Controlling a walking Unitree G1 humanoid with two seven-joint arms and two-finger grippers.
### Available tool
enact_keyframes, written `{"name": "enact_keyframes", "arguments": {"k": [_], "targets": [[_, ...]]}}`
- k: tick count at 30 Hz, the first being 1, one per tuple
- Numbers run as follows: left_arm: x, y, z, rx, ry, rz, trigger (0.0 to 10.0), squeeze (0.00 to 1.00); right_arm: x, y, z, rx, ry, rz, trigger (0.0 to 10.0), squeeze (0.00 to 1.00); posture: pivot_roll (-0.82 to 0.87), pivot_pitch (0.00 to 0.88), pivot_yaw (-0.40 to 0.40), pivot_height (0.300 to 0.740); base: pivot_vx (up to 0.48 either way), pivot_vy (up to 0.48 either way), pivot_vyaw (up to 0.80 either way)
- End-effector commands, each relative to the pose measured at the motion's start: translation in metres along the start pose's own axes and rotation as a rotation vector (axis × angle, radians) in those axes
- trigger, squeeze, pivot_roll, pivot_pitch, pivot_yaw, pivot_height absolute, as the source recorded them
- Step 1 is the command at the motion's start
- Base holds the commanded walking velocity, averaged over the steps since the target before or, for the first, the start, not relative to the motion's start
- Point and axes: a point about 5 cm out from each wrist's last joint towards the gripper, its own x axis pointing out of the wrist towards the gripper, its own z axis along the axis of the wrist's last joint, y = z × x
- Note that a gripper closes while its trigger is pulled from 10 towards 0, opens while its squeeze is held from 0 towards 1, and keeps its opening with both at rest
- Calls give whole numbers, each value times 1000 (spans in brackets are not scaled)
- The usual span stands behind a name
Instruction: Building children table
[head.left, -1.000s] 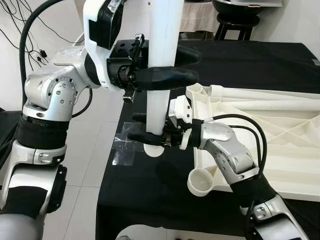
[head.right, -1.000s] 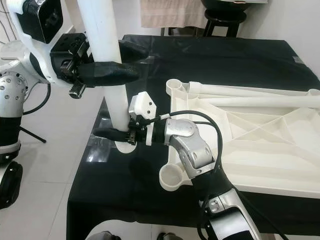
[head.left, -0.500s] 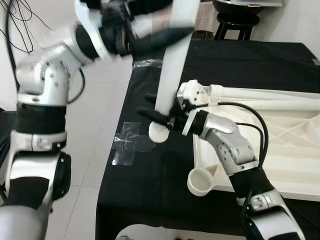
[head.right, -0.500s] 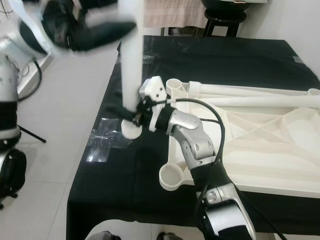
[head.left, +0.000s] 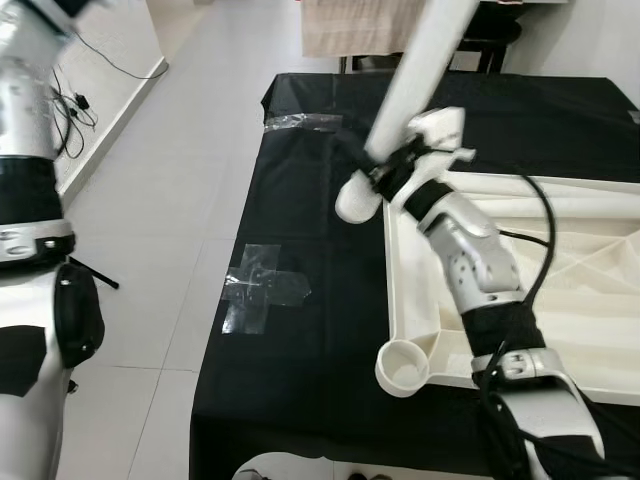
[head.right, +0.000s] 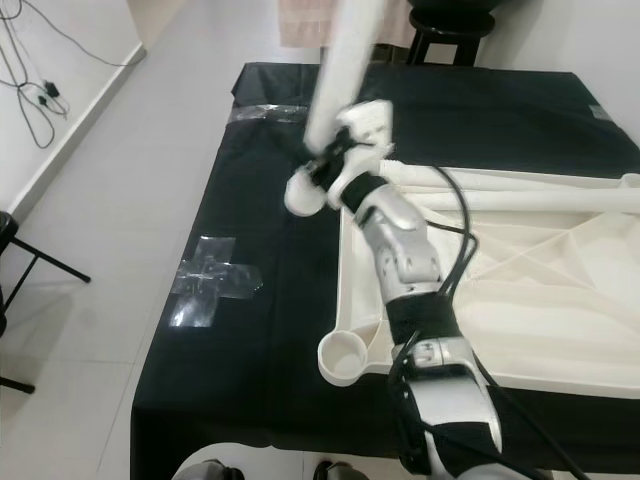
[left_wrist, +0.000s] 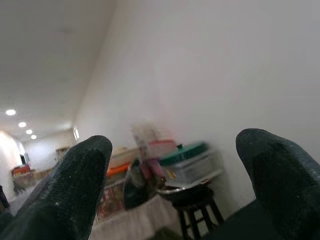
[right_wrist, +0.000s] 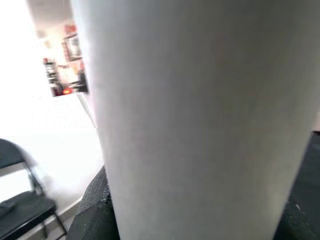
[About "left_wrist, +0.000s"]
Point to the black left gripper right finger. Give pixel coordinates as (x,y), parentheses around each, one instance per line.
(282,187)

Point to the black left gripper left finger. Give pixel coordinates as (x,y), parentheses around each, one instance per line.
(62,195)

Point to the clear box orange lid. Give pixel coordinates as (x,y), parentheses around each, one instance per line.
(117,170)

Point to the round ceiling light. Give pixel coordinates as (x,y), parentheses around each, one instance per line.
(10,112)
(29,131)
(22,124)
(33,136)

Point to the black bag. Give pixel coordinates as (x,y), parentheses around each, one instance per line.
(135,190)

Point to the beige cloth covered table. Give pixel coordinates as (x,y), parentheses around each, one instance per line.
(140,220)

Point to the clear plastic storage box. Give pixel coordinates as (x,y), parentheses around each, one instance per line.
(190,170)

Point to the black metal basin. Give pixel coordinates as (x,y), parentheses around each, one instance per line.
(187,193)

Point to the clear box red lid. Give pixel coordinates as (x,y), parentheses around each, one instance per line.
(160,150)

